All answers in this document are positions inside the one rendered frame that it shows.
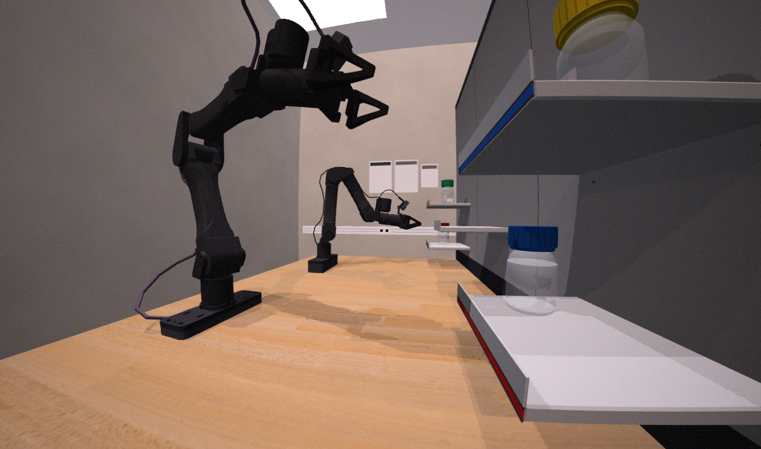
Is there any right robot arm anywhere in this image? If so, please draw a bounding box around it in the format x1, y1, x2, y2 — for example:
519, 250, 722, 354
160, 19, 309, 332

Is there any clear bottle with blue cap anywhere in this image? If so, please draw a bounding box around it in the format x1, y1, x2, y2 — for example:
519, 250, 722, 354
505, 226, 558, 316

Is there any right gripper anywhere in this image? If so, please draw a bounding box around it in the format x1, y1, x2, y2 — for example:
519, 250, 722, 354
283, 34, 389, 129

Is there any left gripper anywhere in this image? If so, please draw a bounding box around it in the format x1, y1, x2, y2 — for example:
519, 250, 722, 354
389, 201, 421, 229

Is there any white bottle with green cap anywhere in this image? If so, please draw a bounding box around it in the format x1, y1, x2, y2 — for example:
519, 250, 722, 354
441, 180, 454, 203

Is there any white bottle with yellow cap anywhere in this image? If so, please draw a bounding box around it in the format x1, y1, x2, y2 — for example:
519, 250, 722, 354
553, 0, 649, 80

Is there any clear glass bottle with red cap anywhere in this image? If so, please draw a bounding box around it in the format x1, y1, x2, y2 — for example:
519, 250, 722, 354
438, 223, 449, 244

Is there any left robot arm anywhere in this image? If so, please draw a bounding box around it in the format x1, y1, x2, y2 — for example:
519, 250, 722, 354
308, 168, 391, 264

